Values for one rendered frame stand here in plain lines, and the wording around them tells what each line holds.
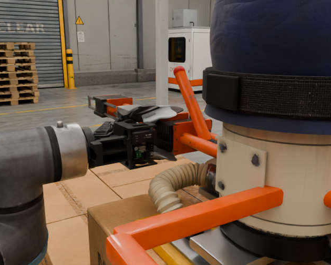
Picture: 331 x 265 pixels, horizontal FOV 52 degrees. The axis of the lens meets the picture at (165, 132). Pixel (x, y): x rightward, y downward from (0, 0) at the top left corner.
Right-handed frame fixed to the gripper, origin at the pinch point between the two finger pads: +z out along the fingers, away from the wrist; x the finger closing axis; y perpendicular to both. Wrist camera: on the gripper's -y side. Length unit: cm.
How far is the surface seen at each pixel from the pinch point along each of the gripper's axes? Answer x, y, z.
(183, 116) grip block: 2.3, -1.1, 2.4
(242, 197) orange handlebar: 0.9, 32.0, -12.6
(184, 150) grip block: -2.2, 6.4, -2.4
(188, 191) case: -12.9, 2.1, 1.4
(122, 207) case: -12.6, 2.1, -13.4
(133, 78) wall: -86, -1009, 474
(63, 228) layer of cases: -52, -68, -9
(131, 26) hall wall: 86, -1021, 479
